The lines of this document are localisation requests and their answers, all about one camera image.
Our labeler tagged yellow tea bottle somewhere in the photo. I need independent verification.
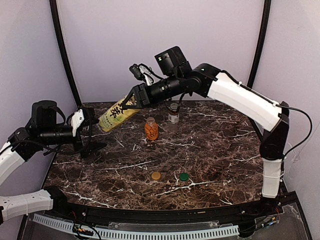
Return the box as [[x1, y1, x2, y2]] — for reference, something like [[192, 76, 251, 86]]
[[99, 96, 140, 132]]

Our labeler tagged orange juice bottle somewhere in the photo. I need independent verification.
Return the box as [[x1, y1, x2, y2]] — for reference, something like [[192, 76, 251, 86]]
[[144, 117, 159, 141]]

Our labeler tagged brown drink bottle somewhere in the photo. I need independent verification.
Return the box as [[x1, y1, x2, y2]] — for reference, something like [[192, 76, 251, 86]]
[[168, 102, 180, 133]]

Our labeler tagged gold bottle cap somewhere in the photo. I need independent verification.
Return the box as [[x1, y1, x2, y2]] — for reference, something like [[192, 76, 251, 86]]
[[151, 172, 161, 181]]

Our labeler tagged green bottle cap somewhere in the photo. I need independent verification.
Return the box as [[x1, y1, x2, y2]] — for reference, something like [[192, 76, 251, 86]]
[[179, 172, 189, 182]]

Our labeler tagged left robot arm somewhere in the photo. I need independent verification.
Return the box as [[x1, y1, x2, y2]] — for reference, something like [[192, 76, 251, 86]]
[[0, 100, 106, 223]]

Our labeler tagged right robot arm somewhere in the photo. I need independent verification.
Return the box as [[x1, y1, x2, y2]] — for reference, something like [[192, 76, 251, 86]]
[[121, 46, 296, 199]]

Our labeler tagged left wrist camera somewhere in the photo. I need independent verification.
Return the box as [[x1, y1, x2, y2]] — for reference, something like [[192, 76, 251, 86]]
[[66, 107, 90, 137]]

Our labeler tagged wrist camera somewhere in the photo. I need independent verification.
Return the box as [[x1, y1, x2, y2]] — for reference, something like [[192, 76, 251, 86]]
[[129, 63, 155, 86], [66, 107, 90, 137]]

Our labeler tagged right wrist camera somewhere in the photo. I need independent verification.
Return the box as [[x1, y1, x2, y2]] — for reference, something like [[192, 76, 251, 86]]
[[129, 63, 155, 86]]

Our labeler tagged black front rail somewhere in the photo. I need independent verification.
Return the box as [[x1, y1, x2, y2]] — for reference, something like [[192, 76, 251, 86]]
[[49, 197, 276, 225]]

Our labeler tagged left black frame post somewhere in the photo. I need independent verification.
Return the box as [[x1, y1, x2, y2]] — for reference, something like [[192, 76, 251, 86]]
[[49, 0, 82, 107]]

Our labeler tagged black frame post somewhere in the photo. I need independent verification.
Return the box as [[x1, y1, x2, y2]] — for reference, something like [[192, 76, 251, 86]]
[[49, 0, 82, 107], [247, 0, 272, 89]]

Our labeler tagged right black frame post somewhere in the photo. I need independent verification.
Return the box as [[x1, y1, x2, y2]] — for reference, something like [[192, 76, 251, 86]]
[[247, 0, 272, 89]]

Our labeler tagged white slotted cable duct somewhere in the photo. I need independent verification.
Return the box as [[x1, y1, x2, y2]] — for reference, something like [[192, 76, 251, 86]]
[[32, 213, 240, 240]]

